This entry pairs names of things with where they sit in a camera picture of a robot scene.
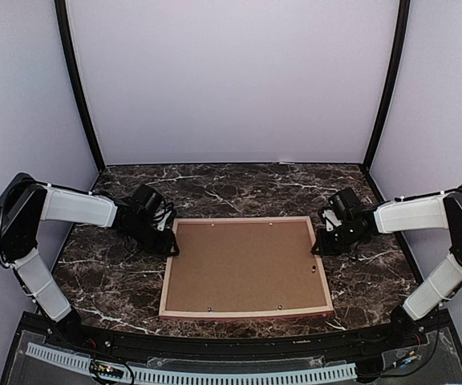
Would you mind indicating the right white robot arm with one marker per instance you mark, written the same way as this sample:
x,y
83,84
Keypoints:
x,y
432,224

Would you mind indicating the white slotted cable duct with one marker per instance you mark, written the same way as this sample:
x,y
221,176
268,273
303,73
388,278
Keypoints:
x,y
183,371

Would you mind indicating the right black corner post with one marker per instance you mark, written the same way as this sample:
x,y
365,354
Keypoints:
x,y
389,83

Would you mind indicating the left black corner post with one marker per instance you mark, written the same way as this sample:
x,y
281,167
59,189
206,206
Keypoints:
x,y
76,84

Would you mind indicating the brown cardboard backing board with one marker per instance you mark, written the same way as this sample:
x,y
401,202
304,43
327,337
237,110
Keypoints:
x,y
243,264

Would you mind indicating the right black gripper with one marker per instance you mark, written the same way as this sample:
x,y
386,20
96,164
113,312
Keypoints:
x,y
324,249

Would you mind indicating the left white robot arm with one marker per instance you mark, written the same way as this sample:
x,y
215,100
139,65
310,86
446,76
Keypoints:
x,y
24,204

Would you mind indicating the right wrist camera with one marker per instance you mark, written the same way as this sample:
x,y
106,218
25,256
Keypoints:
x,y
342,206

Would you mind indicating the pink wooden picture frame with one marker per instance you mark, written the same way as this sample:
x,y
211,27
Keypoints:
x,y
243,314

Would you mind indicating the black front rail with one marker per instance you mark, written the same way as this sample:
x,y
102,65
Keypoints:
x,y
366,343

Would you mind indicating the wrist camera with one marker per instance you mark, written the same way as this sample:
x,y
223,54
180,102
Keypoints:
x,y
342,206
152,207

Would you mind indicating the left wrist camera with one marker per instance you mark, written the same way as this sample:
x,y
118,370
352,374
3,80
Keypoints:
x,y
152,207

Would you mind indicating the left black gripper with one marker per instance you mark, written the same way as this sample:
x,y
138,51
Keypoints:
x,y
163,247

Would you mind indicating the black corner post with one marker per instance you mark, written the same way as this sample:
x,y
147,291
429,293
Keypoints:
x,y
76,84
389,83

